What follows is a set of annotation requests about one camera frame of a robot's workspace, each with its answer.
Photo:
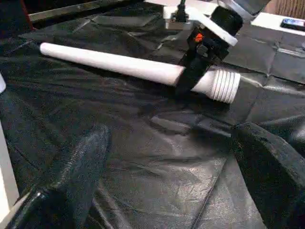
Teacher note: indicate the white plastic table top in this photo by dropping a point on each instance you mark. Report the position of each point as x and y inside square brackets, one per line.
[6, 167]

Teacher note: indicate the small black device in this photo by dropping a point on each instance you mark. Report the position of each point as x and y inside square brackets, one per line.
[292, 23]

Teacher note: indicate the white plastic table leg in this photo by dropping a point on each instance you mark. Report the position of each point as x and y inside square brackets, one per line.
[119, 63]

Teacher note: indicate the dark metal pole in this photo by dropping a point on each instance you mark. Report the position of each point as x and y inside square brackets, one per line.
[71, 12]

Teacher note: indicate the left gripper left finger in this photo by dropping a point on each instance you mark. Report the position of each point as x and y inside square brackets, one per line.
[66, 181]

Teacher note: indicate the white flat board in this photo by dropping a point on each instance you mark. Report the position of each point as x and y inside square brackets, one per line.
[269, 22]

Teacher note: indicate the black mat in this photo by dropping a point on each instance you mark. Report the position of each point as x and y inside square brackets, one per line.
[155, 155]

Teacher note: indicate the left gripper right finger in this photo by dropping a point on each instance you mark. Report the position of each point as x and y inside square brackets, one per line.
[274, 171]

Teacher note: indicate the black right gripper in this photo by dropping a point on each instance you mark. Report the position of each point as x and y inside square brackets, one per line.
[207, 45]

